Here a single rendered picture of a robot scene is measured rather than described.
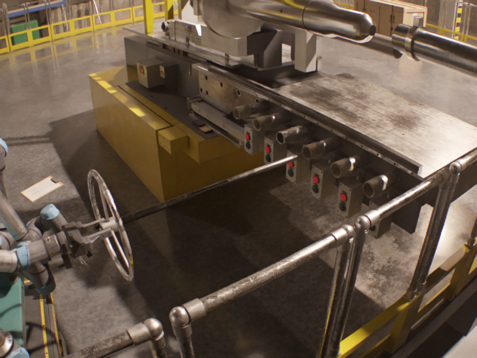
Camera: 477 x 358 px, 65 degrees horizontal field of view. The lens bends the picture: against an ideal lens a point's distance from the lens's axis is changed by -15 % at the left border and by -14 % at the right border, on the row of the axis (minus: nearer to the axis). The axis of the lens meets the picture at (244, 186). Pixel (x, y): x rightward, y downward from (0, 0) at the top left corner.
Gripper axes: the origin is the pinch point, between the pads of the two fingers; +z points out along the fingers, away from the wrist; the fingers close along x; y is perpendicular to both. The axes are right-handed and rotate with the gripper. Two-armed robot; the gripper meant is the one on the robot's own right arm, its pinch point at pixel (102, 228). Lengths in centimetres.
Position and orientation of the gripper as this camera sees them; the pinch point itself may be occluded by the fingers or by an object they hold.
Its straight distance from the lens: 142.8
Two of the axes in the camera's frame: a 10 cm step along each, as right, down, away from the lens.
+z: 8.2, -3.1, 4.7
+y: -0.1, -8.5, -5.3
